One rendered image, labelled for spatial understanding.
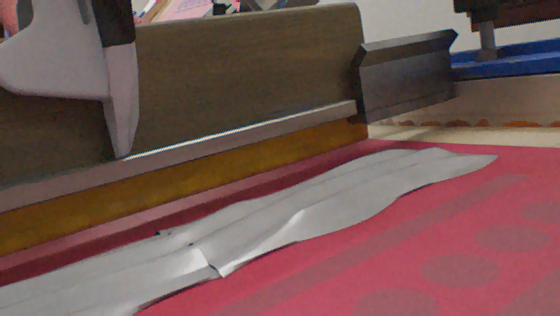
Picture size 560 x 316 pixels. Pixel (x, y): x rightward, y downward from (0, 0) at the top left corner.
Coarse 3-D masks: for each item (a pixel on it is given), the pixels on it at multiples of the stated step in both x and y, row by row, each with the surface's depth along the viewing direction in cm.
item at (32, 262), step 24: (72, 240) 25; (96, 240) 24; (120, 240) 24; (0, 264) 23; (24, 264) 23; (48, 264) 22; (192, 288) 17; (216, 288) 16; (240, 288) 16; (144, 312) 16; (168, 312) 15; (192, 312) 15
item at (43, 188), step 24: (264, 120) 28; (288, 120) 28; (312, 120) 29; (336, 120) 30; (168, 144) 25; (192, 144) 25; (216, 144) 26; (240, 144) 27; (72, 168) 23; (96, 168) 22; (120, 168) 23; (144, 168) 24; (0, 192) 20; (24, 192) 21; (48, 192) 21; (72, 192) 22
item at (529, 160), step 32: (320, 160) 34; (512, 160) 25; (544, 160) 24; (224, 192) 29; (256, 192) 28; (416, 192) 23; (448, 192) 22; (160, 224) 25; (384, 224) 20; (288, 256) 18
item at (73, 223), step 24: (312, 144) 32; (336, 144) 33; (240, 168) 29; (264, 168) 30; (144, 192) 26; (168, 192) 27; (192, 192) 28; (72, 216) 24; (96, 216) 25; (120, 216) 25; (0, 240) 22; (24, 240) 23; (48, 240) 24
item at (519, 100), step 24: (552, 72) 31; (456, 96) 36; (480, 96) 35; (504, 96) 33; (528, 96) 32; (552, 96) 31; (384, 120) 43; (408, 120) 41; (432, 120) 39; (456, 120) 37; (480, 120) 35; (504, 120) 34; (528, 120) 32; (552, 120) 31
